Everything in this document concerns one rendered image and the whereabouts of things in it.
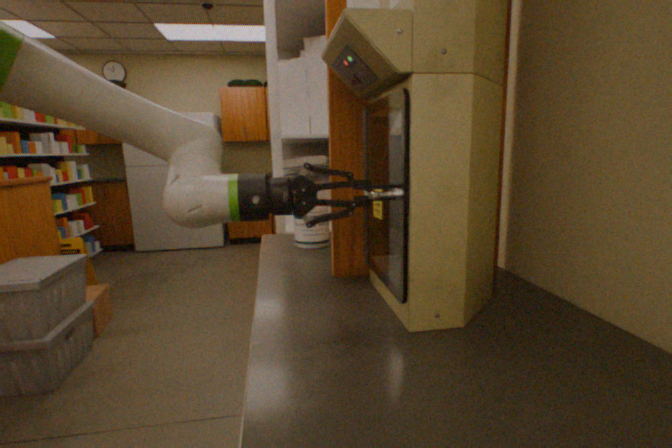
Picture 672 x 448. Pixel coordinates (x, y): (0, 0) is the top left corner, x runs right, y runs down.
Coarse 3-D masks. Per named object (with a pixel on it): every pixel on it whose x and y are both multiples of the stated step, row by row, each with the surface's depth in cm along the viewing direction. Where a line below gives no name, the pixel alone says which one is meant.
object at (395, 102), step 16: (384, 96) 81; (400, 96) 71; (368, 112) 95; (384, 112) 82; (400, 112) 72; (368, 128) 96; (384, 128) 82; (400, 128) 72; (368, 144) 97; (384, 144) 83; (400, 144) 73; (368, 160) 97; (384, 160) 84; (400, 160) 73; (368, 176) 98; (384, 176) 84; (400, 176) 74; (400, 192) 74; (368, 208) 100; (384, 208) 86; (400, 208) 75; (368, 224) 101; (384, 224) 86; (400, 224) 75; (368, 240) 102; (384, 240) 87; (400, 240) 76; (368, 256) 103; (384, 256) 88; (400, 256) 76; (384, 272) 88; (400, 272) 77; (400, 288) 77
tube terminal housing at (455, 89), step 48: (384, 0) 81; (432, 0) 66; (480, 0) 69; (432, 48) 68; (480, 48) 71; (432, 96) 69; (480, 96) 74; (432, 144) 71; (480, 144) 76; (432, 192) 72; (480, 192) 79; (432, 240) 74; (480, 240) 82; (384, 288) 93; (432, 288) 76; (480, 288) 86
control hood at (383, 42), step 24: (336, 24) 72; (360, 24) 65; (384, 24) 66; (408, 24) 66; (336, 48) 81; (360, 48) 71; (384, 48) 66; (408, 48) 67; (336, 72) 95; (384, 72) 72; (408, 72) 68; (360, 96) 97
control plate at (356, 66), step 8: (344, 48) 77; (344, 56) 81; (352, 56) 77; (336, 64) 89; (344, 64) 85; (352, 64) 81; (360, 64) 78; (344, 72) 90; (352, 72) 85; (360, 72) 81; (368, 72) 78; (368, 80) 82; (376, 80) 78; (360, 88) 90
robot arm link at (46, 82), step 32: (32, 64) 60; (64, 64) 64; (0, 96) 61; (32, 96) 62; (64, 96) 64; (96, 96) 67; (128, 96) 71; (96, 128) 70; (128, 128) 71; (160, 128) 74; (192, 128) 78
